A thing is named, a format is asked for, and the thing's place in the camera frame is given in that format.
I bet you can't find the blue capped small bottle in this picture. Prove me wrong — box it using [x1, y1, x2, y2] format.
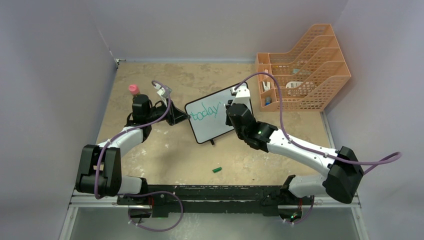
[264, 96, 272, 106]

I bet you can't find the aluminium frame rail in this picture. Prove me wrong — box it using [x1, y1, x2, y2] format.
[59, 183, 369, 240]

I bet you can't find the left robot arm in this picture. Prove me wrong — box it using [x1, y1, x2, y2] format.
[75, 94, 190, 205]

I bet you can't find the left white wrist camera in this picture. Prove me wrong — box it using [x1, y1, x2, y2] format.
[155, 83, 172, 107]

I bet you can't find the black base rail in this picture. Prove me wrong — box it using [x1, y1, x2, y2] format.
[117, 184, 312, 218]

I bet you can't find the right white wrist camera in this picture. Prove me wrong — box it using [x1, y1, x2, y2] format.
[230, 85, 251, 107]

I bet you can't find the pink capped spice bottle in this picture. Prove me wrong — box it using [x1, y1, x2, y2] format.
[128, 84, 141, 102]

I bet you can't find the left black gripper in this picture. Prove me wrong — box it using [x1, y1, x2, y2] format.
[145, 98, 190, 126]

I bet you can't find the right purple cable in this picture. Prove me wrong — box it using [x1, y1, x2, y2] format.
[233, 72, 403, 226]

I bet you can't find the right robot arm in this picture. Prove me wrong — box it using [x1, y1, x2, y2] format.
[226, 103, 364, 204]

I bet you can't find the white stapler in organizer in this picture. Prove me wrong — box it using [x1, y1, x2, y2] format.
[262, 81, 271, 92]

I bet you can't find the orange plastic file organizer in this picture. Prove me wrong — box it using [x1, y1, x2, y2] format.
[255, 23, 352, 112]

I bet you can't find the green marker cap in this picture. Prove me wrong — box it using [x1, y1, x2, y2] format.
[212, 167, 222, 173]

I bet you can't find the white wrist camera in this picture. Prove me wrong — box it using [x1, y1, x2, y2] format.
[230, 85, 251, 107]
[155, 83, 172, 107]

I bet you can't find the white whiteboard with black frame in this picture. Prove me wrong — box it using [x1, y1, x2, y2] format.
[184, 85, 235, 144]

